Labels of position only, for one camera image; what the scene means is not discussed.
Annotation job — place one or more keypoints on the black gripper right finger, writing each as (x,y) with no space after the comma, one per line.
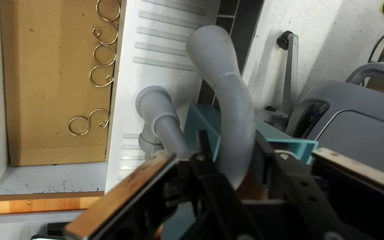
(299,201)

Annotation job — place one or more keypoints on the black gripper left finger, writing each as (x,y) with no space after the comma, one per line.
(219,205)

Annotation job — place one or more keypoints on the gray toy faucet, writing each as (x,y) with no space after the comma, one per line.
(227,89)

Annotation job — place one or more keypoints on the teal storage bin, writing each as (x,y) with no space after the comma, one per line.
(293,147)

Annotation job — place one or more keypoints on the gray chair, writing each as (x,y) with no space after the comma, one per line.
(357,134)

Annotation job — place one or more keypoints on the gray pole with black knob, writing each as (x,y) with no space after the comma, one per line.
(291,67)

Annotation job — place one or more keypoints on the white toy sink basin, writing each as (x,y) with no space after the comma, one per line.
(157,35)

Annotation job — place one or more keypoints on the wooden board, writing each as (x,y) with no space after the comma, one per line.
(23,205)

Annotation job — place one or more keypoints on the cardboard sink liner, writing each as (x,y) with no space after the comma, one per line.
(46,89)

